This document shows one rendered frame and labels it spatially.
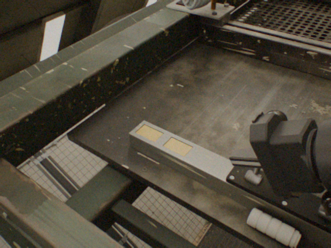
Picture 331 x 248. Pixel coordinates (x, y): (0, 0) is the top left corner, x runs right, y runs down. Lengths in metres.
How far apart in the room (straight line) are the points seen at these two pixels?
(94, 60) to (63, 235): 0.43
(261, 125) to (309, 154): 0.06
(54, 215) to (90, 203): 0.12
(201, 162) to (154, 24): 0.50
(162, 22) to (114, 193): 0.53
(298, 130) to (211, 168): 0.22
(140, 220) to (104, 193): 0.09
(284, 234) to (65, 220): 0.33
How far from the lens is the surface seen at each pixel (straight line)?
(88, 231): 0.50
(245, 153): 0.46
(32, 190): 0.58
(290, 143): 0.39
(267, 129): 0.40
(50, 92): 0.70
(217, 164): 0.58
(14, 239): 1.16
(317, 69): 0.94
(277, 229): 0.54
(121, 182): 0.66
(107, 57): 0.79
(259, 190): 0.54
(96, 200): 0.64
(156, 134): 0.64
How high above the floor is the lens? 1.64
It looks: 2 degrees up
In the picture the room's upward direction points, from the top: 44 degrees counter-clockwise
